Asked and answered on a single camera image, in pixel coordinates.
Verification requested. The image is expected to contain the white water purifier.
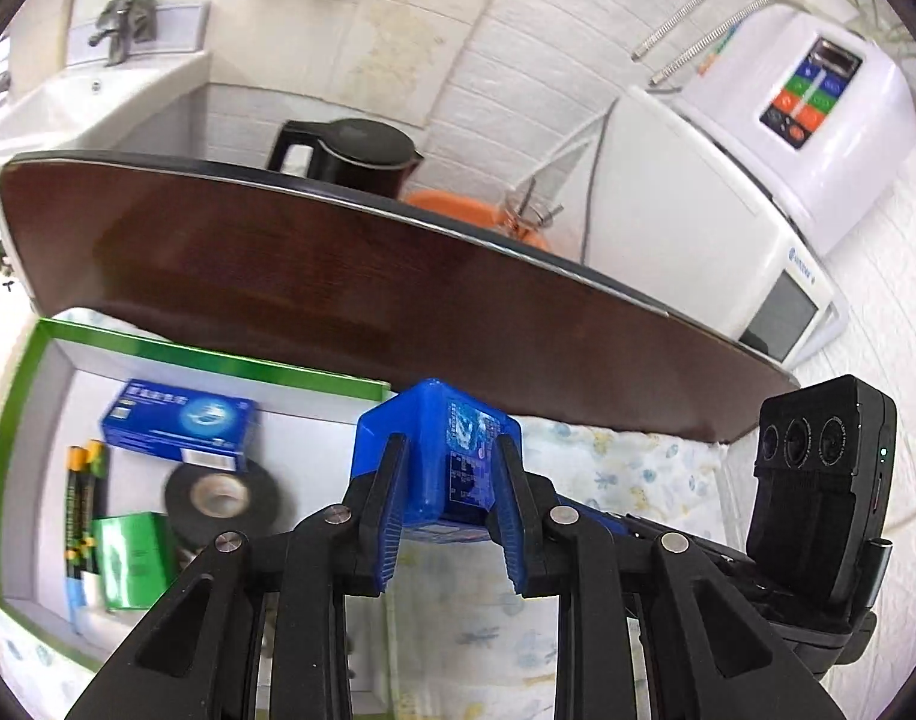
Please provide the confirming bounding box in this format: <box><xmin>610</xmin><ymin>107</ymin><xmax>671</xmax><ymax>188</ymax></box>
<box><xmin>664</xmin><ymin>4</ymin><xmax>916</xmax><ymax>260</ymax></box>

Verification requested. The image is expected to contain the black tape roll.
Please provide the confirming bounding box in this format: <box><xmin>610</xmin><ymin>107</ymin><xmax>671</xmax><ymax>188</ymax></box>
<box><xmin>164</xmin><ymin>457</ymin><xmax>288</xmax><ymax>541</ymax></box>

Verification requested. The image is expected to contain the white sink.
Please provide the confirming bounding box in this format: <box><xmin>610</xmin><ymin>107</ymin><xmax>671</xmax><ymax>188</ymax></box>
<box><xmin>0</xmin><ymin>4</ymin><xmax>211</xmax><ymax>181</ymax></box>

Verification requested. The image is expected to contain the orange plastic basin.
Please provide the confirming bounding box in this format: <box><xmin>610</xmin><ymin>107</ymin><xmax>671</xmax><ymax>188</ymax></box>
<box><xmin>405</xmin><ymin>191</ymin><xmax>553</xmax><ymax>252</ymax></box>

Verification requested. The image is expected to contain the black electric kettle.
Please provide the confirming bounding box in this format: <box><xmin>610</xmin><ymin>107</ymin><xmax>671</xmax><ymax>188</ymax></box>
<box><xmin>267</xmin><ymin>118</ymin><xmax>425</xmax><ymax>200</ymax></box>

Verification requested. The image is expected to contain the blue medicine box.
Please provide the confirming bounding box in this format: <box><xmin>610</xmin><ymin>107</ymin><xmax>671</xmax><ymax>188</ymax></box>
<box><xmin>100</xmin><ymin>379</ymin><xmax>258</xmax><ymax>473</ymax></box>

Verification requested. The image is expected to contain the glass jar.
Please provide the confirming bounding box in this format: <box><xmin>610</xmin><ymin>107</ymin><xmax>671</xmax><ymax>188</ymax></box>
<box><xmin>503</xmin><ymin>178</ymin><xmax>564</xmax><ymax>237</ymax></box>

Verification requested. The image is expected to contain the thin-leaved green plant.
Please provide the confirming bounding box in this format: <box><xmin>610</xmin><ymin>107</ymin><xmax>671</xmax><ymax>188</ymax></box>
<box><xmin>833</xmin><ymin>0</ymin><xmax>916</xmax><ymax>65</ymax></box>

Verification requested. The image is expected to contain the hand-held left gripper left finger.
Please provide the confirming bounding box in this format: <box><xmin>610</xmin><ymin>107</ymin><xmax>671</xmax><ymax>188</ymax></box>
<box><xmin>66</xmin><ymin>433</ymin><xmax>410</xmax><ymax>720</ymax></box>

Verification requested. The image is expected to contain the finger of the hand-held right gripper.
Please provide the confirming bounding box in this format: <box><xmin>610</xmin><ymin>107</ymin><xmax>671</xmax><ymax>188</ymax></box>
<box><xmin>555</xmin><ymin>496</ymin><xmax>763</xmax><ymax>602</ymax></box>

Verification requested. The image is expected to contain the flexible metal hose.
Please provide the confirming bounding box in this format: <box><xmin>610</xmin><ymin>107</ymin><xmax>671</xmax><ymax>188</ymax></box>
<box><xmin>649</xmin><ymin>0</ymin><xmax>774</xmax><ymax>85</ymax></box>
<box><xmin>632</xmin><ymin>0</ymin><xmax>759</xmax><ymax>61</ymax></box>

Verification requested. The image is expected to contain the small green box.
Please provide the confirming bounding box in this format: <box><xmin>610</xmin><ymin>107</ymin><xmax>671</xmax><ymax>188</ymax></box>
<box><xmin>92</xmin><ymin>511</ymin><xmax>178</xmax><ymax>611</ymax></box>

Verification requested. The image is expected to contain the giraffe printed blanket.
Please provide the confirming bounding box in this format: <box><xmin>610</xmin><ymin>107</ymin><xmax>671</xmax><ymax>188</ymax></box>
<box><xmin>0</xmin><ymin>416</ymin><xmax>729</xmax><ymax>720</ymax></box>

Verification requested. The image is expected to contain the metal faucet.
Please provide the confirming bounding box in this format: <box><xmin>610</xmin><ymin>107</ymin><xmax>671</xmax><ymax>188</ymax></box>
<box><xmin>86</xmin><ymin>0</ymin><xmax>157</xmax><ymax>67</ymax></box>

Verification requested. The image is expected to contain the large green box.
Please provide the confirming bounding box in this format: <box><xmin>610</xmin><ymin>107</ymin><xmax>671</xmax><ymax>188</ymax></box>
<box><xmin>0</xmin><ymin>317</ymin><xmax>393</xmax><ymax>691</ymax></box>

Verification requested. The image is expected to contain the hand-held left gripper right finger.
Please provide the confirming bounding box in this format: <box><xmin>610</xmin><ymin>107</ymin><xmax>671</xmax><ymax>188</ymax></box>
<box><xmin>492</xmin><ymin>435</ymin><xmax>827</xmax><ymax>720</ymax></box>

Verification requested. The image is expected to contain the dark brown wooden headboard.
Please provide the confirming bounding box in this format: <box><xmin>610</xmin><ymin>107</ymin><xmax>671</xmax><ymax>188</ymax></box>
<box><xmin>0</xmin><ymin>151</ymin><xmax>803</xmax><ymax>445</ymax></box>

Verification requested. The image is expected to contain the blue plastic box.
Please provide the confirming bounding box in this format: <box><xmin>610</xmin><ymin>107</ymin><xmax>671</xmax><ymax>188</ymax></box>
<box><xmin>353</xmin><ymin>379</ymin><xmax>524</xmax><ymax>545</ymax></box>

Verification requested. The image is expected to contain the white appliance with screen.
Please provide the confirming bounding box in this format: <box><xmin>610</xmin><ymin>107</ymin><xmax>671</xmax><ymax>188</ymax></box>
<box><xmin>582</xmin><ymin>86</ymin><xmax>849</xmax><ymax>365</ymax></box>

